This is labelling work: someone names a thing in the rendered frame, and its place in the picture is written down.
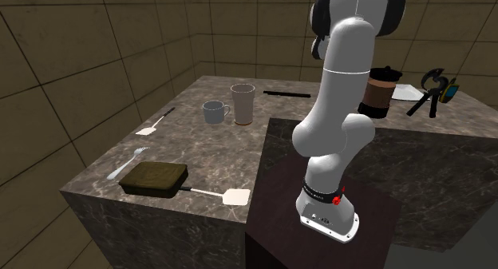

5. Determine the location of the black clamp tool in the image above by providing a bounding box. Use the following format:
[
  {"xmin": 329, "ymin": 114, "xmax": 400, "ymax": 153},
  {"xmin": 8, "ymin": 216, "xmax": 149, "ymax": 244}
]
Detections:
[{"xmin": 405, "ymin": 67, "xmax": 449, "ymax": 120}]

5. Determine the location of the brown black coffee press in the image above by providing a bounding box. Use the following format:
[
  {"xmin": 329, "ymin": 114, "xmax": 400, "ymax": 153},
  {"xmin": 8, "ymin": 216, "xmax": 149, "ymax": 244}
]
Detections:
[{"xmin": 357, "ymin": 65, "xmax": 404, "ymax": 120}]

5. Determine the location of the silver fork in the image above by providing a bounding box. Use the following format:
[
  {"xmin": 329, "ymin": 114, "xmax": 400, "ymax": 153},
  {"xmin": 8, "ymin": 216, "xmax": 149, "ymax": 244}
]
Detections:
[{"xmin": 105, "ymin": 145, "xmax": 151, "ymax": 181}]

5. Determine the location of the olive green square pan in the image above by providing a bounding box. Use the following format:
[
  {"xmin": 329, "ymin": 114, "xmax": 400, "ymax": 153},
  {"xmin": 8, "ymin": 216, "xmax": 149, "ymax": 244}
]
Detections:
[{"xmin": 117, "ymin": 160, "xmax": 190, "ymax": 200}]

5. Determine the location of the white plate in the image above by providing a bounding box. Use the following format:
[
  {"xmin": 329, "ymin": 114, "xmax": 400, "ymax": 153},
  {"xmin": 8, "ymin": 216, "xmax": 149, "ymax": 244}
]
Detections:
[{"xmin": 390, "ymin": 83, "xmax": 427, "ymax": 103}]

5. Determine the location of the tall beige cup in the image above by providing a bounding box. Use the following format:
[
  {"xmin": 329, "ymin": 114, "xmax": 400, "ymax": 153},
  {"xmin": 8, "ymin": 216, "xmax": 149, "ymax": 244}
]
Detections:
[{"xmin": 230, "ymin": 83, "xmax": 256, "ymax": 126}]

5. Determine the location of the yellow blue handheld device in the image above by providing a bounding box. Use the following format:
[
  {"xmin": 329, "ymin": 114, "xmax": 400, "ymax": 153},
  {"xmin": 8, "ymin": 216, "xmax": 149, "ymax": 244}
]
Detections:
[{"xmin": 438, "ymin": 77, "xmax": 460, "ymax": 105}]

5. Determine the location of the grey mug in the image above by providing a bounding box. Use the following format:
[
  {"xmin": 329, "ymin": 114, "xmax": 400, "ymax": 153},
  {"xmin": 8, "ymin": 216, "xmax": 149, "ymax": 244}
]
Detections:
[{"xmin": 201, "ymin": 100, "xmax": 231, "ymax": 125}]

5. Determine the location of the thin black stick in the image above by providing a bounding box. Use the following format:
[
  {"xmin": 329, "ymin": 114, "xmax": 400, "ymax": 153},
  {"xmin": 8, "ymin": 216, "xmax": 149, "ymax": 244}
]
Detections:
[{"xmin": 263, "ymin": 89, "xmax": 312, "ymax": 99}]

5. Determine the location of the dark maroon robot stand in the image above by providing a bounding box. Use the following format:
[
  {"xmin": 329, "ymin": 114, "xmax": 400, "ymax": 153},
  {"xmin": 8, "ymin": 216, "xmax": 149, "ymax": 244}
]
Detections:
[{"xmin": 244, "ymin": 152, "xmax": 403, "ymax": 269}]

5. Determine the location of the small white spatula black handle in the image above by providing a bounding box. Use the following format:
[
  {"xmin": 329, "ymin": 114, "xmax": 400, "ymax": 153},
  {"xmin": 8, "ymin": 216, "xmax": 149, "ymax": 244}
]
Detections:
[{"xmin": 134, "ymin": 106, "xmax": 176, "ymax": 136}]

